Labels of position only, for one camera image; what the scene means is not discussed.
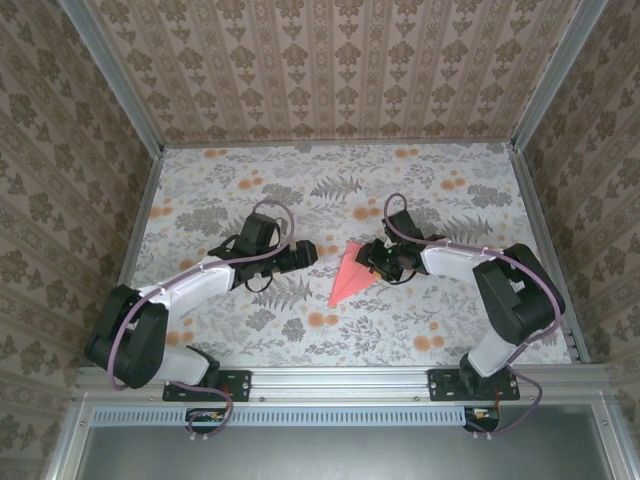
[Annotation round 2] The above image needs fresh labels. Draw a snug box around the grey slotted cable duct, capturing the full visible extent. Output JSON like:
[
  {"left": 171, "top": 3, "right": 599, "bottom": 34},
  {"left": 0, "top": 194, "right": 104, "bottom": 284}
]
[{"left": 92, "top": 405, "right": 501, "bottom": 427}]

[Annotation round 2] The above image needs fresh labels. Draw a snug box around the purple cable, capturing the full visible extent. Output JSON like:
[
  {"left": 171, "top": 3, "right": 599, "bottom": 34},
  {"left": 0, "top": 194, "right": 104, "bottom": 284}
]
[
  {"left": 382, "top": 193, "right": 564, "bottom": 441},
  {"left": 107, "top": 199, "right": 296, "bottom": 444}
]

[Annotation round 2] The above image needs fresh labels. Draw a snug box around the black connector board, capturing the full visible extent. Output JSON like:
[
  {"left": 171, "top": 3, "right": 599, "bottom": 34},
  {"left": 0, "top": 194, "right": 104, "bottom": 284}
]
[
  {"left": 185, "top": 407, "right": 226, "bottom": 434},
  {"left": 462, "top": 405, "right": 502, "bottom": 434}
]

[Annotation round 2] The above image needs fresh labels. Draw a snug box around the pink paper sheet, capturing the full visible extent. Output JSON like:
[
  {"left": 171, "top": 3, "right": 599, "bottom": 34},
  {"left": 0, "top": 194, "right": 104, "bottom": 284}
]
[{"left": 327, "top": 243, "right": 377, "bottom": 307}]

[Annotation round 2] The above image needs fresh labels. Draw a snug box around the aluminium side rail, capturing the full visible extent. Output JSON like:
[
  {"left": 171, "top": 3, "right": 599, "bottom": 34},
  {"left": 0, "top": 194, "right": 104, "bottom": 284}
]
[
  {"left": 509, "top": 148, "right": 591, "bottom": 366},
  {"left": 94, "top": 148, "right": 166, "bottom": 367}
]

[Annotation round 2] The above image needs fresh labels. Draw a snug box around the aluminium corner post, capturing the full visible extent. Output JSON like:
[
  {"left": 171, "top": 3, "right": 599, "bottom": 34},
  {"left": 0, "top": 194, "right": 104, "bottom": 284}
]
[
  {"left": 509, "top": 0, "right": 610, "bottom": 154},
  {"left": 58, "top": 0, "right": 166, "bottom": 154}
]

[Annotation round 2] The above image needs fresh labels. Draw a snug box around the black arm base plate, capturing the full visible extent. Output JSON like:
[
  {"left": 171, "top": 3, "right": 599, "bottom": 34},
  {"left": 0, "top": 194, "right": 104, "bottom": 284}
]
[
  {"left": 162, "top": 368, "right": 252, "bottom": 403},
  {"left": 428, "top": 368, "right": 521, "bottom": 403}
]

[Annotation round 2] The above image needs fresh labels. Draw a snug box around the aluminium front frame rail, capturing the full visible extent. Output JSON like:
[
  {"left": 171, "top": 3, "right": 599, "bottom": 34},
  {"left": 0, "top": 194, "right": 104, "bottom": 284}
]
[{"left": 74, "top": 364, "right": 612, "bottom": 401}]

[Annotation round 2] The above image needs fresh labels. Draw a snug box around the grey metal panel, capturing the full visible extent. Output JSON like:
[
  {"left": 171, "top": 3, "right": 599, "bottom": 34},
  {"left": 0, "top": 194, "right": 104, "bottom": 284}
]
[{"left": 79, "top": 423, "right": 614, "bottom": 480}]

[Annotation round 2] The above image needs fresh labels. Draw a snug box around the floral table cover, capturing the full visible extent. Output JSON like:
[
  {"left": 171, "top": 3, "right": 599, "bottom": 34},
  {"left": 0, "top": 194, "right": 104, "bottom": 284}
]
[{"left": 107, "top": 143, "right": 574, "bottom": 367}]

